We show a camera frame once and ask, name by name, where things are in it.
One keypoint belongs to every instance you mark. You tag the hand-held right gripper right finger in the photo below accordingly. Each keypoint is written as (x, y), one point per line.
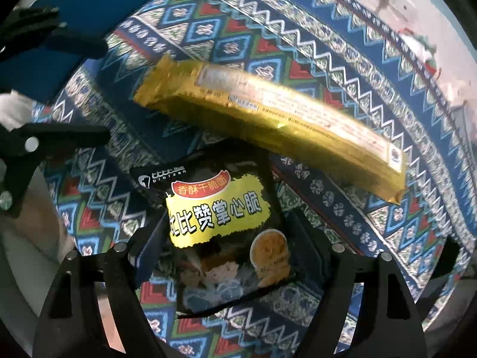
(348, 268)

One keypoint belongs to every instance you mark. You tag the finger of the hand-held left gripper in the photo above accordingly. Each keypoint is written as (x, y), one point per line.
(82, 46)
(74, 134)

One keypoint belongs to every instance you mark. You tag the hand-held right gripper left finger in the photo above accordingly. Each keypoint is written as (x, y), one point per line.
(151, 246)

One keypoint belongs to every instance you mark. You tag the blue storage box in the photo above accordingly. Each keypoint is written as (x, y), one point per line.
(111, 0)

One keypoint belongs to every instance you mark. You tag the black snack packet yellow label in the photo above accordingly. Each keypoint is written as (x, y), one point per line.
(216, 209)

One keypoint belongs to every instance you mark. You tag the long gold snack packet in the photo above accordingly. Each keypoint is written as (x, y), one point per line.
(283, 119)

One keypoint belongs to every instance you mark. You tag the patterned woven tablecloth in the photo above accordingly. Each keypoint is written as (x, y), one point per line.
(261, 44)

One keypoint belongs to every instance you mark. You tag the green white plastic bag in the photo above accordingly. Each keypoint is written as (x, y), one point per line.
(425, 41)

